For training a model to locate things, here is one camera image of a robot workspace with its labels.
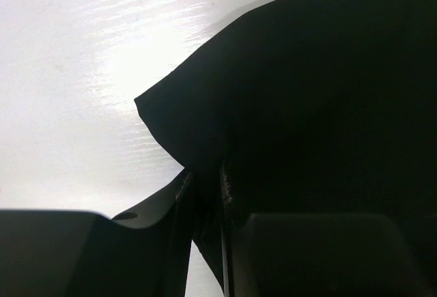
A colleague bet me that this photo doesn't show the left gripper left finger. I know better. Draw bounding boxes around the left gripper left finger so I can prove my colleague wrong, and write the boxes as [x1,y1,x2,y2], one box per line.
[1,171,195,296]

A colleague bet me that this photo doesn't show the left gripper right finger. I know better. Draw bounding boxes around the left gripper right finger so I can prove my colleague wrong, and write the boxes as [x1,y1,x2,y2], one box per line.
[220,164,436,296]

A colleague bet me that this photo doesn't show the black shorts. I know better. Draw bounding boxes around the black shorts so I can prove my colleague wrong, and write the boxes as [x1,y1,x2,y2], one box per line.
[135,0,436,285]

